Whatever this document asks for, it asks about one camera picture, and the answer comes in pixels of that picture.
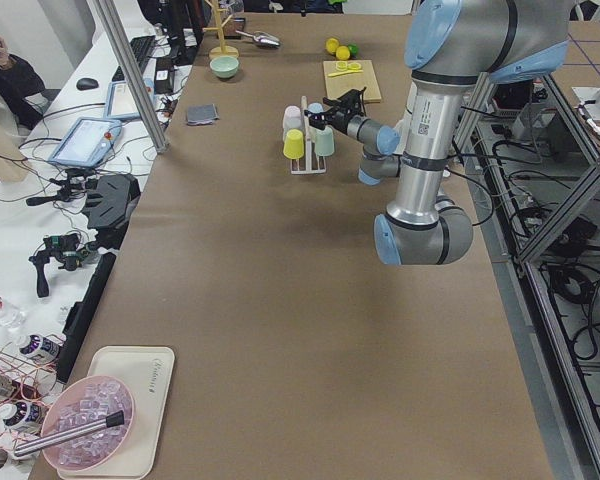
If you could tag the pink bowl with ice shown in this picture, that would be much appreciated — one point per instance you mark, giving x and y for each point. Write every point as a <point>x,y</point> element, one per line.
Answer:
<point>90,399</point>

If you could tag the seated person black jacket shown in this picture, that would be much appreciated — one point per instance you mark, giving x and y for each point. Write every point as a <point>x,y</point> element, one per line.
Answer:
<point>21,94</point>

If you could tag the yellow plastic cup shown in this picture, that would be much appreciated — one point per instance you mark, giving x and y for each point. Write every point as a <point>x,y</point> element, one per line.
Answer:
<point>294,144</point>

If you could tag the black keyboard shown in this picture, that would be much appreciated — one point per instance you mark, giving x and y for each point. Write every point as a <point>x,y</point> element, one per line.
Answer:
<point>142,47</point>

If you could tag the lemon slice upper left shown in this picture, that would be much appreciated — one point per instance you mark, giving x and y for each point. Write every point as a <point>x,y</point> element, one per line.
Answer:
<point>342,66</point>

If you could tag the whole yellow lemon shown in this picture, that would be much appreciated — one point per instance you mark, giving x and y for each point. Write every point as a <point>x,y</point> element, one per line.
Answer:
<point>331,45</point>
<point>343,53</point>

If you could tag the metal scoop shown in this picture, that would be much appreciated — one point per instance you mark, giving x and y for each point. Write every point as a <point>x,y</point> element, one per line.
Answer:
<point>261,39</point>

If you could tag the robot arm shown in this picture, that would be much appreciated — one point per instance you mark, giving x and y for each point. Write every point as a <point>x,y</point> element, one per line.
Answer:
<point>450,43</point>

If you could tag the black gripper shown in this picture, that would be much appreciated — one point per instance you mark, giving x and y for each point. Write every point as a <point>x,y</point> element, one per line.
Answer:
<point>338,120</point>

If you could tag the wooden mug tree stand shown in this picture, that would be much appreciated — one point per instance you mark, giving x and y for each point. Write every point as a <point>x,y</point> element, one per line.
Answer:
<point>219,22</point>

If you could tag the green plastic cup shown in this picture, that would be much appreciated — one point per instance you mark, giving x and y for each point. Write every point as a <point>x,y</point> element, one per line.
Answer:
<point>324,145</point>

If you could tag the light blue plastic cup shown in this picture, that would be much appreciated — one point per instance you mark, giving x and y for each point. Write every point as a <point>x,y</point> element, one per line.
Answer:
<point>315,108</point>

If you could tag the blue teach pendant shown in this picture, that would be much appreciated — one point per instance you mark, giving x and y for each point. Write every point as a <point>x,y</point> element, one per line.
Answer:
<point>119,102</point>
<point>87,142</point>

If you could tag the cream plastic tray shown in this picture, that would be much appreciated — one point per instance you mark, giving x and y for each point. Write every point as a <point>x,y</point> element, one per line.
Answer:
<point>146,371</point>

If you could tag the aluminium frame post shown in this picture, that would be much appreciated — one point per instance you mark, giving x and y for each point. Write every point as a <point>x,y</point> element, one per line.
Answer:
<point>116,34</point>

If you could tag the black computer mouse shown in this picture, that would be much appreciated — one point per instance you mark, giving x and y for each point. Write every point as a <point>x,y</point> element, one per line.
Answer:
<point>87,83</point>

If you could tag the pink plastic cup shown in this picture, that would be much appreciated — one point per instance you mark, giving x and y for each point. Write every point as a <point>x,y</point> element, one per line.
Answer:
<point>292,120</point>

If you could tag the light green bowl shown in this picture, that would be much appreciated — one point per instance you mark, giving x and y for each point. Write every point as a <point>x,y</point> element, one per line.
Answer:
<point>224,67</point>

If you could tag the white wire cup rack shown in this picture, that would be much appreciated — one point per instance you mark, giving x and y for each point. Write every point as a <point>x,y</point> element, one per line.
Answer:
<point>310,163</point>

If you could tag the wooden cutting board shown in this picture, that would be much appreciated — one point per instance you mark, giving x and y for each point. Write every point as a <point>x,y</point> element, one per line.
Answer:
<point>335,87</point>

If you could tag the metal muddler tool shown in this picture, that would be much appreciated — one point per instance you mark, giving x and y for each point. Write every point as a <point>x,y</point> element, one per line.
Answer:
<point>27,448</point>

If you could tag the grey folded cloth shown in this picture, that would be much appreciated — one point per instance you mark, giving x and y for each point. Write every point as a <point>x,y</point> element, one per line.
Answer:
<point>201,115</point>

